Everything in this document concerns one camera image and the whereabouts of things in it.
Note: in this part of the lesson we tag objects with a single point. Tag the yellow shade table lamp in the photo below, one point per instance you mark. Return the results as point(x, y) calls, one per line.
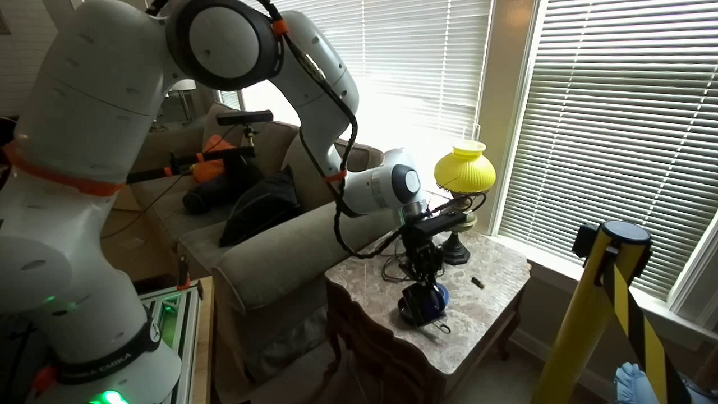
point(462, 173)

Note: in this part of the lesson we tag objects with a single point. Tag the small black object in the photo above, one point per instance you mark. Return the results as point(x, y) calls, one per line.
point(475, 284)

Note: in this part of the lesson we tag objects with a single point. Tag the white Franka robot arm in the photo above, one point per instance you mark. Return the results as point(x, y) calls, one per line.
point(90, 114)

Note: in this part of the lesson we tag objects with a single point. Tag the black stereo camera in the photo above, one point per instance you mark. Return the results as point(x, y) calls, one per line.
point(245, 117)

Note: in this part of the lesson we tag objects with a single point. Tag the yellow stanchion post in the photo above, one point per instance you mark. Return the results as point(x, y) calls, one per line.
point(591, 299)

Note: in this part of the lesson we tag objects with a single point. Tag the black orange tripod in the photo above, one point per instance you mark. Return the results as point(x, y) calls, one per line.
point(207, 171)

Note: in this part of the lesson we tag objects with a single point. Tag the white window sill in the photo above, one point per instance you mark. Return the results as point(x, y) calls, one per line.
point(568, 265)

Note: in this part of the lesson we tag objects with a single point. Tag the white window blinds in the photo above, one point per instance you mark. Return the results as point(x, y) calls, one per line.
point(613, 136)
point(417, 76)

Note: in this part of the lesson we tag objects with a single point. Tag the yellow black barrier belt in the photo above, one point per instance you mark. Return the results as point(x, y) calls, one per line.
point(646, 338)

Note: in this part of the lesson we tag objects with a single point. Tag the marble top side table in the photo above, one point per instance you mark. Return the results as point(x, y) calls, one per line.
point(494, 299)

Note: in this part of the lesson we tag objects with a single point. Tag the beige sofa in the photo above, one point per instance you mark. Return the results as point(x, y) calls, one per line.
point(283, 261)

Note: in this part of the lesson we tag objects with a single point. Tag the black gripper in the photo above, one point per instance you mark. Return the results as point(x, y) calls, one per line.
point(421, 244)

